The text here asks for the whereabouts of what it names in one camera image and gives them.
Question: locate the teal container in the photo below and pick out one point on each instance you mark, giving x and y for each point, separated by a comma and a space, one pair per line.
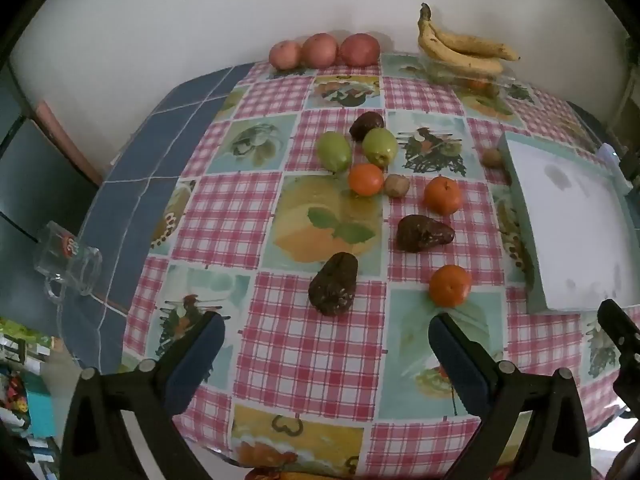
37, 400

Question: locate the clear glass mug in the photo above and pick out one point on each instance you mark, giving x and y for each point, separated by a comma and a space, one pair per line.
65, 265

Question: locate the dark ripe avocado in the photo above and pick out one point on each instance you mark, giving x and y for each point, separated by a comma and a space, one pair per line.
333, 283
366, 125
424, 233

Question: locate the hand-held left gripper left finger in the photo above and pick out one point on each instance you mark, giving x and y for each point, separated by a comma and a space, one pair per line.
197, 360

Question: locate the brown kiwi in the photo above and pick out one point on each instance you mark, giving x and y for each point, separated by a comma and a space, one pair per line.
491, 156
397, 185

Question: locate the reddish potato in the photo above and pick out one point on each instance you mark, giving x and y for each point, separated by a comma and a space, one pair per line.
320, 50
285, 54
359, 50

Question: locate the spotted yellow banana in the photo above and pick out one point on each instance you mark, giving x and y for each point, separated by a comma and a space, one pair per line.
480, 45
465, 63

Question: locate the pink checkered printed tablecloth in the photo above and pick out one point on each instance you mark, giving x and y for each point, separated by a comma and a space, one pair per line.
300, 360

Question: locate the clear plastic container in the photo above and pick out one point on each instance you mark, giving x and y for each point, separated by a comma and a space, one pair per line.
505, 82

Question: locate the white plastic device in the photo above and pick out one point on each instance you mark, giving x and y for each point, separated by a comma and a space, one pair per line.
611, 156

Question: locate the white tray with teal rim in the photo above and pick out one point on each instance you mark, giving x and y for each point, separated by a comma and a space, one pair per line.
575, 220

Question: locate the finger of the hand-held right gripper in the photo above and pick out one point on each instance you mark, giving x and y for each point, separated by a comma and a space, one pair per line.
617, 325

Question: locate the green mango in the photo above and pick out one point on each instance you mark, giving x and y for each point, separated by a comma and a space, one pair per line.
332, 151
380, 146

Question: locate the orange tangerine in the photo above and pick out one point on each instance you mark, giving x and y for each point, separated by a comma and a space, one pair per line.
479, 84
450, 286
443, 194
365, 179

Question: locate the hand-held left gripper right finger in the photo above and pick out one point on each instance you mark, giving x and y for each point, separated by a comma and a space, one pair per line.
457, 360

